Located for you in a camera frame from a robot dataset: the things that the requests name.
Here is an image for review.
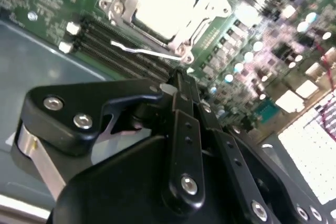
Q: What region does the silver CPU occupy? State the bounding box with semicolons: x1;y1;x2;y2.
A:
132;0;204;41

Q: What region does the metal locking lever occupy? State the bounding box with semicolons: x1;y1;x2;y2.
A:
110;39;186;61

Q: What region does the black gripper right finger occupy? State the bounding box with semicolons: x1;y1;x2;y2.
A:
183;73;329;224

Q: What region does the metal socket cover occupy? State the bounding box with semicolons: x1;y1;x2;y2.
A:
109;0;233;51

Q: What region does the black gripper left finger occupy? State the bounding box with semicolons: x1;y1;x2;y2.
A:
16;70;205;209

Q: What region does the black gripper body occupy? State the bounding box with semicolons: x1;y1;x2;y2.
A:
48;134;249;224

